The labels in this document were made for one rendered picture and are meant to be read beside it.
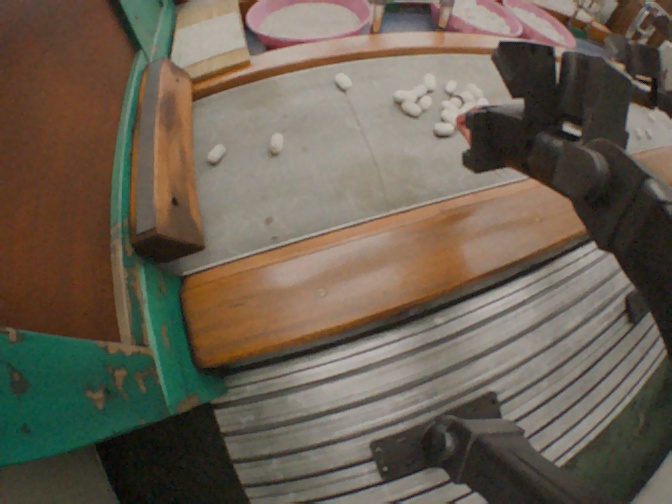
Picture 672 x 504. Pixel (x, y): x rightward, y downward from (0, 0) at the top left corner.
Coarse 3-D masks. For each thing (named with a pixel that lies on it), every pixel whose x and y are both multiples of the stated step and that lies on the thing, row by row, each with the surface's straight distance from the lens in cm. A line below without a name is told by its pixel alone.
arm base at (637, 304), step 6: (630, 294) 76; (636, 294) 80; (630, 300) 76; (636, 300) 78; (642, 300) 81; (630, 306) 76; (636, 306) 78; (642, 306) 81; (630, 312) 76; (636, 312) 78; (642, 312) 81; (630, 318) 77; (636, 318) 78
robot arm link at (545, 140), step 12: (564, 120) 28; (576, 120) 28; (540, 132) 29; (552, 132) 29; (564, 132) 29; (540, 144) 28; (552, 144) 28; (528, 156) 29; (540, 156) 28; (552, 156) 27; (528, 168) 29; (540, 168) 28; (552, 168) 27; (540, 180) 29; (564, 192) 27
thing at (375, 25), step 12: (372, 0) 61; (384, 0) 60; (396, 0) 62; (408, 0) 63; (420, 0) 64; (432, 0) 65; (444, 0) 67; (372, 12) 61; (444, 12) 68; (372, 24) 63; (444, 24) 70
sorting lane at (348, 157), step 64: (384, 64) 59; (448, 64) 64; (256, 128) 48; (320, 128) 46; (384, 128) 47; (640, 128) 111; (256, 192) 41; (320, 192) 40; (384, 192) 41; (448, 192) 43; (192, 256) 41
